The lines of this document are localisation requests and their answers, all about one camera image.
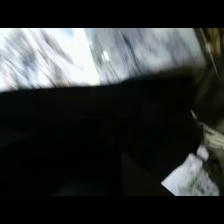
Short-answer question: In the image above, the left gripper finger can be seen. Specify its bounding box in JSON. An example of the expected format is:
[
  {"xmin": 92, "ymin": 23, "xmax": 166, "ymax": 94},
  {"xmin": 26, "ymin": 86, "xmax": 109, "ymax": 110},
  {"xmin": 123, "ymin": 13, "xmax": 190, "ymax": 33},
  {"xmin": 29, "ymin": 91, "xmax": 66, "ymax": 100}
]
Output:
[{"xmin": 120, "ymin": 152, "xmax": 176, "ymax": 197}]

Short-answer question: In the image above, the dark grey garment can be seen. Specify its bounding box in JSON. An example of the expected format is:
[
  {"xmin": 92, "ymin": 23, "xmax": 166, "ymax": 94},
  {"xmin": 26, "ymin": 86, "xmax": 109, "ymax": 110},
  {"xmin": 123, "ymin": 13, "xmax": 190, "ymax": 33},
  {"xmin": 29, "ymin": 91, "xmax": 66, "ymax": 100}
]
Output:
[{"xmin": 0, "ymin": 65, "xmax": 224, "ymax": 197}]

